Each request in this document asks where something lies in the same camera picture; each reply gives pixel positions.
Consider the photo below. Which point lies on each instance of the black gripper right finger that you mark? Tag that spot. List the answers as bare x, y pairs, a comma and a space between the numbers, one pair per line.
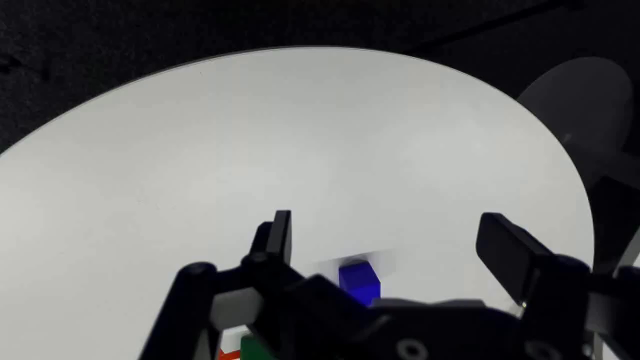
530, 272

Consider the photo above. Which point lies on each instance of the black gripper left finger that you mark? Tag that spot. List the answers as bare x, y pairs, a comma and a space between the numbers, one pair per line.
270, 251

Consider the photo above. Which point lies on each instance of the green block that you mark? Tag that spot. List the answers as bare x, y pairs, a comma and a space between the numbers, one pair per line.
252, 348

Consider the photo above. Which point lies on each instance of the blue block near gripper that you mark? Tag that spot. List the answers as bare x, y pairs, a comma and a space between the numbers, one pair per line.
360, 283

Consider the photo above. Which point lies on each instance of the orange tape square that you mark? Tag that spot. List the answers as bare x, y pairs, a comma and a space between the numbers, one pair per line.
228, 355

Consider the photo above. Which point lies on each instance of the white round table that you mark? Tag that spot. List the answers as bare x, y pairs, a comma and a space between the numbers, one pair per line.
370, 152

